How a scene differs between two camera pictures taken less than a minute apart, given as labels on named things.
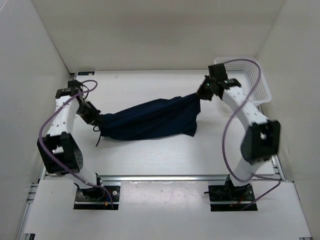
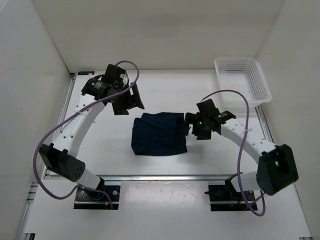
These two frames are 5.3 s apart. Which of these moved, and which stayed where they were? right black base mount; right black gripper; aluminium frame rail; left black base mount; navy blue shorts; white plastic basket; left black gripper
Moved: right black gripper; navy blue shorts; left black gripper
Stayed: white plastic basket; aluminium frame rail; left black base mount; right black base mount
